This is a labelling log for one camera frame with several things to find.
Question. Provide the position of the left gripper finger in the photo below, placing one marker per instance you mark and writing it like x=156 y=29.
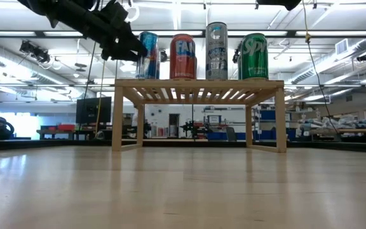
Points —
x=124 y=57
x=137 y=46

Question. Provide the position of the blue silver Red Bull can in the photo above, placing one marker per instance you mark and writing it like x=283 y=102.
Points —
x=152 y=65

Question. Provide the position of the orange Fanta can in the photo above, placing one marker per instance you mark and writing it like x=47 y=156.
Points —
x=183 y=63

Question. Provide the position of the white Celsius can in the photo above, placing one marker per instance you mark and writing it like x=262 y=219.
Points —
x=216 y=57

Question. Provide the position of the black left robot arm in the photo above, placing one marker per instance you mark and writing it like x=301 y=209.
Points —
x=68 y=16

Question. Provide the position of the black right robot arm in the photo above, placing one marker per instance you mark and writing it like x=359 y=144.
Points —
x=281 y=3

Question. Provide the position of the wooden slatted shelf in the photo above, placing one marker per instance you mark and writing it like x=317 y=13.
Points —
x=202 y=83

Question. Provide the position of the black computer monitor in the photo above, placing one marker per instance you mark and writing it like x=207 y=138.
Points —
x=94 y=111

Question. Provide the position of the black ceiling-mounted device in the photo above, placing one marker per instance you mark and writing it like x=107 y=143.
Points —
x=235 y=55
x=38 y=54

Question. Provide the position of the red box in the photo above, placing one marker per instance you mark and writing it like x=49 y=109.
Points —
x=66 y=128

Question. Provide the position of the blue storage bin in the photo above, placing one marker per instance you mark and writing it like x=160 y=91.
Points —
x=267 y=115

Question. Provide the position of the black aluminium table frame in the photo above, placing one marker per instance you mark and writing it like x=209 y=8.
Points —
x=202 y=143

